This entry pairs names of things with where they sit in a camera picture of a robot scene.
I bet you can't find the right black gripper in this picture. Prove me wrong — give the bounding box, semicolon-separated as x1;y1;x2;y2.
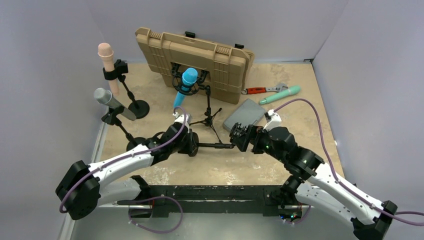
233;124;287;164

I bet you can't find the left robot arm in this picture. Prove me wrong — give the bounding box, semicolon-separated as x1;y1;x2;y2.
55;122;199;220

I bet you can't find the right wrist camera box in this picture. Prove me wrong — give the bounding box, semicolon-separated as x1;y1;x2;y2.
263;109;282;131

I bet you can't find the black tripod shock-mount stand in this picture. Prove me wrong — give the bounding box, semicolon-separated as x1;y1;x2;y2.
171;63;223;143

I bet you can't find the grey flat plastic case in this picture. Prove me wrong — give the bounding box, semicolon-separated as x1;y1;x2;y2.
222;99;266;132

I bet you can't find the black round-base shock-mount stand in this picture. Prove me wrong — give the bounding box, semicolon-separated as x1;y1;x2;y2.
198;140;241;152

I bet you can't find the red-handled adjustable wrench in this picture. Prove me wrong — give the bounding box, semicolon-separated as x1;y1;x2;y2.
241;83;288;95

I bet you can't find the pink microphone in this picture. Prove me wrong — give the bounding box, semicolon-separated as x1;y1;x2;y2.
97;42;120;97

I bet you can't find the blue microphone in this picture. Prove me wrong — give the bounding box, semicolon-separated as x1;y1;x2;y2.
173;67;198;108

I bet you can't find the tan hard plastic case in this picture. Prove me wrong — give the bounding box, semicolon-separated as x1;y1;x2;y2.
135;27;255;104

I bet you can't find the black round-base stand with clip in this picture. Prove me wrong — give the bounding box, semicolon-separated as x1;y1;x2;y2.
103;59;150;119

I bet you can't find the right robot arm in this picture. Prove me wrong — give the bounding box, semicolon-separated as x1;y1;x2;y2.
229;123;398;240

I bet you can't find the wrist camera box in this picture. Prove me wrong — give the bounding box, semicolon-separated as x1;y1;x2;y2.
263;109;282;131
172;112;192;128

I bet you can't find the mint green microphone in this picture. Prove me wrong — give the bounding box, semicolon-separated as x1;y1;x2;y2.
258;85;301;105

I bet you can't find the black round-base front-left stand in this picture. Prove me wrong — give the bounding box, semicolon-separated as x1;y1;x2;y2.
101;106;146;159

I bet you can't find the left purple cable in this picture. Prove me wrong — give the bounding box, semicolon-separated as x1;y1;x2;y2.
58;105;190;215

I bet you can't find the silver grey microphone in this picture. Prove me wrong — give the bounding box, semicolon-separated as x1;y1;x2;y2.
93;87;137;121

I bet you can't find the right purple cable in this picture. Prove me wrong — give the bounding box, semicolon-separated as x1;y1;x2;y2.
273;97;424;228

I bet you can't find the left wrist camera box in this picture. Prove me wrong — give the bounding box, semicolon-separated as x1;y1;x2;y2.
172;112;192;128

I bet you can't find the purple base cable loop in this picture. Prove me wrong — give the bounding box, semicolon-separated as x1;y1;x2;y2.
128;194;186;235

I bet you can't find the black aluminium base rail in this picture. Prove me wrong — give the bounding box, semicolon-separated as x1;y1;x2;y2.
109;185;308;219

